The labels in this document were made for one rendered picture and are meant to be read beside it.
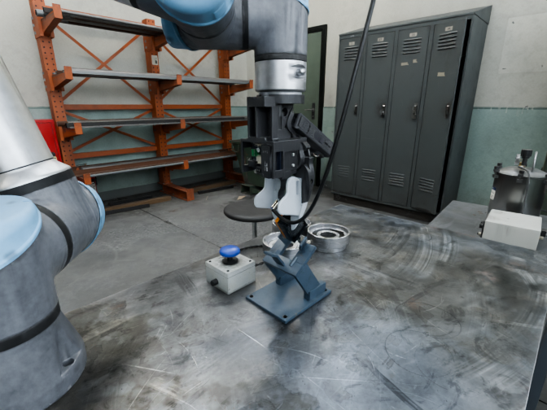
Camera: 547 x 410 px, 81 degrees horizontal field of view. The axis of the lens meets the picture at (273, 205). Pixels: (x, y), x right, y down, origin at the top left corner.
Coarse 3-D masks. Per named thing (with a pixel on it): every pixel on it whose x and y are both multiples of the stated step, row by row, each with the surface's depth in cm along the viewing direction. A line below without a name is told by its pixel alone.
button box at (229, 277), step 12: (216, 264) 62; (228, 264) 62; (240, 264) 62; (252, 264) 63; (216, 276) 61; (228, 276) 59; (240, 276) 61; (252, 276) 64; (228, 288) 59; (240, 288) 62
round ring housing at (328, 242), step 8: (320, 224) 84; (328, 224) 85; (336, 224) 84; (312, 232) 82; (320, 232) 82; (328, 232) 82; (344, 232) 82; (312, 240) 78; (320, 240) 76; (328, 240) 75; (336, 240) 75; (344, 240) 76; (320, 248) 77; (328, 248) 76; (336, 248) 77; (344, 248) 79
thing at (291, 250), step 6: (270, 234) 78; (276, 234) 79; (264, 240) 74; (270, 240) 77; (264, 246) 72; (270, 246) 71; (288, 246) 77; (294, 246) 73; (288, 252) 69; (294, 252) 70; (288, 258) 70
